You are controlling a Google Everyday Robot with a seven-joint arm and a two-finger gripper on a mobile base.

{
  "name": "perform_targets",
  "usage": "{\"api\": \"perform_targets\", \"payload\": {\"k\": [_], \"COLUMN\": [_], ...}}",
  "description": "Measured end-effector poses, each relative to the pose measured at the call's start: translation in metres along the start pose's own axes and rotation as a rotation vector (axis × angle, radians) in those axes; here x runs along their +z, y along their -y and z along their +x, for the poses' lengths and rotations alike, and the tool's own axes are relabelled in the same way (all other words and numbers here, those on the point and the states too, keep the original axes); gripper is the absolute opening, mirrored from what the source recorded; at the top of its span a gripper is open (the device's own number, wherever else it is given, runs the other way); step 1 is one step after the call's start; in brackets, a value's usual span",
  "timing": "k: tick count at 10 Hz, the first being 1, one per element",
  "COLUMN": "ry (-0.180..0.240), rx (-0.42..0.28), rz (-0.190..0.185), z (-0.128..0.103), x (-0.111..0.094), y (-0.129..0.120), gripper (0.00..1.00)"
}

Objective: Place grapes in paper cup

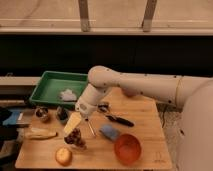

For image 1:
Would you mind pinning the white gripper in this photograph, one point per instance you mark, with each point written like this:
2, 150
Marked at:
86, 104

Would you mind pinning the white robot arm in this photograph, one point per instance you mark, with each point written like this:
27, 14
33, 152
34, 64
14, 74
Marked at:
193, 95

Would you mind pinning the small metal cup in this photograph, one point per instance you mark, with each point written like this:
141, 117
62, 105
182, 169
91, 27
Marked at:
42, 114

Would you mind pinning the dark grape bunch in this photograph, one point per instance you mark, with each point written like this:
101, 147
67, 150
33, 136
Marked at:
75, 138

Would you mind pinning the white crumpled item in tray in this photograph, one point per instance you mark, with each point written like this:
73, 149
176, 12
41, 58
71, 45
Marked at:
68, 95

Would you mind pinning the round bread roll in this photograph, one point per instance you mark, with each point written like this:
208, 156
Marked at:
63, 156

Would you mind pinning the wooden board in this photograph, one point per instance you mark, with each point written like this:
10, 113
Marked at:
142, 111

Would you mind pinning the yellow banana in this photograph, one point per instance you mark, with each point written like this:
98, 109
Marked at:
40, 134

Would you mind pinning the green plastic tray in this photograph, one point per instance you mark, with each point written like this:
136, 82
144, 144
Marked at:
52, 83

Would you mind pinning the orange plastic bowl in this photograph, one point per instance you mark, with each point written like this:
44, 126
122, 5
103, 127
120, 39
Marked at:
127, 149

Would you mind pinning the blue box at left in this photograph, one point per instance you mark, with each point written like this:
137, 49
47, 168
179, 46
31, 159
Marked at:
17, 118

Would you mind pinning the black handled tool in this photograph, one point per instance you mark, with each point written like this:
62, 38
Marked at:
105, 110

